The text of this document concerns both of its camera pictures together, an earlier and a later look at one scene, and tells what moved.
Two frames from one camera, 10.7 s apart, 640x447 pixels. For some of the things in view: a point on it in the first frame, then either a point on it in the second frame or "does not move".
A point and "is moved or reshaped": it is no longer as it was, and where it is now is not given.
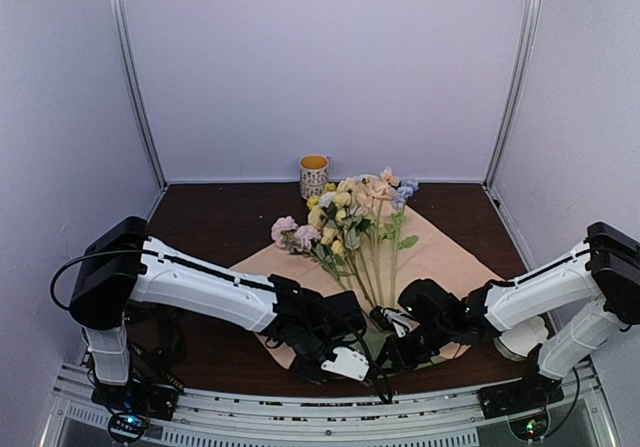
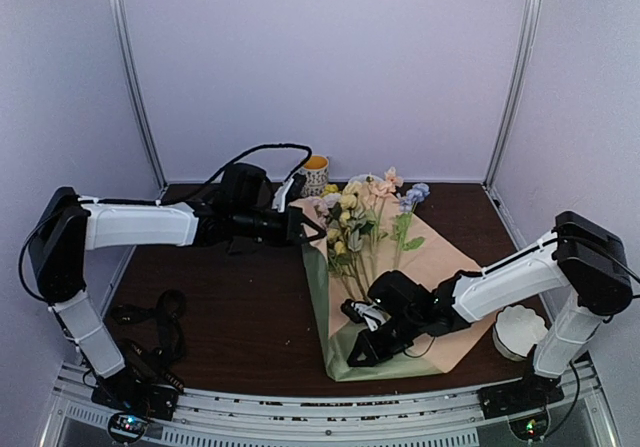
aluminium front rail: (234, 419) does not move
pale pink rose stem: (297, 238) -> (317, 207)
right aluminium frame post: (519, 78) does not move
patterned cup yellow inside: (313, 174) does not move
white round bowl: (369, 177) does not move
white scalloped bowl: (517, 343) does not move
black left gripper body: (308, 351) -> (248, 225)
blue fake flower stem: (400, 195) is moved or reshaped
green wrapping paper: (374, 339) is moved or reshaped
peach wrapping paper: (404, 244) is moved or reshaped
